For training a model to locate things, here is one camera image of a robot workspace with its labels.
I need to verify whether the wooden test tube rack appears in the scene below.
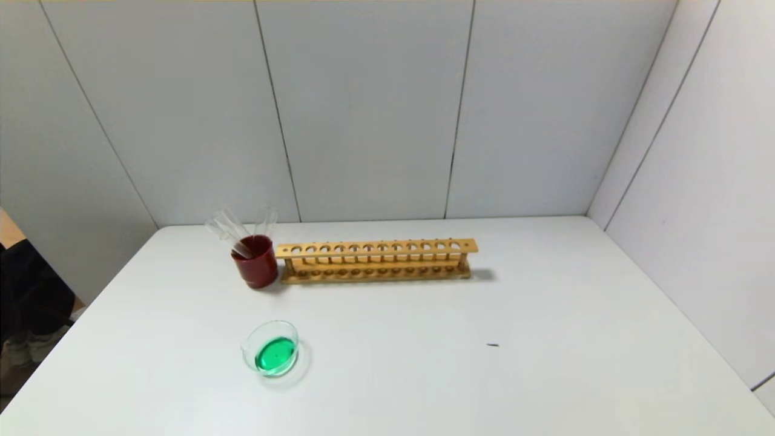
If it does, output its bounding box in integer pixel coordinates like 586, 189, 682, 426
275, 238, 479, 285

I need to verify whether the red plastic cup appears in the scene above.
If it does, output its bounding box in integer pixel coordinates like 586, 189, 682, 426
230, 234, 279, 289

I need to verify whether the clear glass dish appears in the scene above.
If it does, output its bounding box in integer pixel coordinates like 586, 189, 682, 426
240, 321, 311, 389

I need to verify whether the person's black trousered leg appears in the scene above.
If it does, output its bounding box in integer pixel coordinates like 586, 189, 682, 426
0, 239, 76, 340

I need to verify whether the grey white sneaker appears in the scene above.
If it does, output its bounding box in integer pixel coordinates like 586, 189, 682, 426
27, 327, 64, 363
5, 332, 31, 367

